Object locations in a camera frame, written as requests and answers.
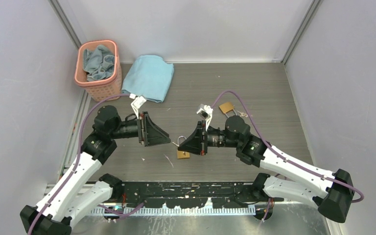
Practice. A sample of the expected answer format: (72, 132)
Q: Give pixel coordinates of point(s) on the light blue folded towel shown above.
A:
(149, 76)

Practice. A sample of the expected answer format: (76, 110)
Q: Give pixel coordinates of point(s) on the brass padlock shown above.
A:
(182, 154)
(226, 108)

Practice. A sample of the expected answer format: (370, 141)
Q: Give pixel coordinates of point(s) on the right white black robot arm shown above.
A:
(331, 193)

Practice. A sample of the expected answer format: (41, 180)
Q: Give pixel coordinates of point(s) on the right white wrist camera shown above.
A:
(205, 111)

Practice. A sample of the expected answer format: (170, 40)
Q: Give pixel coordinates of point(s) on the aluminium rail frame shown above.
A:
(280, 217)

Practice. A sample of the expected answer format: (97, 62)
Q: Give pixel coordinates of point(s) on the grey-blue cloth in basket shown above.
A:
(98, 64)

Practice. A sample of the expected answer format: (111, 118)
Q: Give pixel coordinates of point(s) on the small keys on ring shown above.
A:
(242, 114)

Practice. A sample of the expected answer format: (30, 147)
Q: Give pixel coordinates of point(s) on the pink plastic laundry basket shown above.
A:
(102, 89)

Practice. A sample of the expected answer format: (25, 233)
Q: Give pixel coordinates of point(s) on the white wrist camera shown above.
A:
(205, 111)
(136, 104)

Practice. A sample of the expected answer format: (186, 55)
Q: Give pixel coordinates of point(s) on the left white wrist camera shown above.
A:
(136, 104)

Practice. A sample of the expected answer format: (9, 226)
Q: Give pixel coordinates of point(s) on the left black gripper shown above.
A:
(149, 133)

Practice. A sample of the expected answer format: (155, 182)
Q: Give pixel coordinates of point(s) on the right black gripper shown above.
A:
(196, 144)

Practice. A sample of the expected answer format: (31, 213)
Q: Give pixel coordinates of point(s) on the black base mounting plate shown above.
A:
(187, 195)

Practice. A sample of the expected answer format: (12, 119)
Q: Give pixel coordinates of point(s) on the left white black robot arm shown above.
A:
(61, 209)

